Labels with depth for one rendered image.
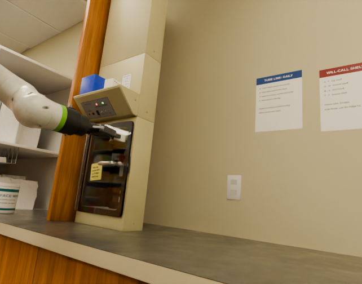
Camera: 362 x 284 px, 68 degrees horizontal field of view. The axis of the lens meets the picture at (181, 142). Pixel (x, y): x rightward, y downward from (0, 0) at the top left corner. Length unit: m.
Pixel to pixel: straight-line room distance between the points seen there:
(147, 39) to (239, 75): 0.50
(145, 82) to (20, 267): 0.84
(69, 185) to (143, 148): 0.42
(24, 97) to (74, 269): 0.52
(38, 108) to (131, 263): 0.52
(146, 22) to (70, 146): 0.69
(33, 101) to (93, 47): 0.74
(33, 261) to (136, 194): 0.42
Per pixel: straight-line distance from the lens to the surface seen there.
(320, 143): 1.24
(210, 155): 1.40
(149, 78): 1.27
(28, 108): 0.91
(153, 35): 1.36
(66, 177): 1.39
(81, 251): 0.81
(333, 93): 1.30
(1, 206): 1.64
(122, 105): 1.17
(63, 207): 1.39
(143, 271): 0.65
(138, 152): 1.16
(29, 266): 1.09
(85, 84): 1.34
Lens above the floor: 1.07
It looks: 12 degrees up
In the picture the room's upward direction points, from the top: 5 degrees clockwise
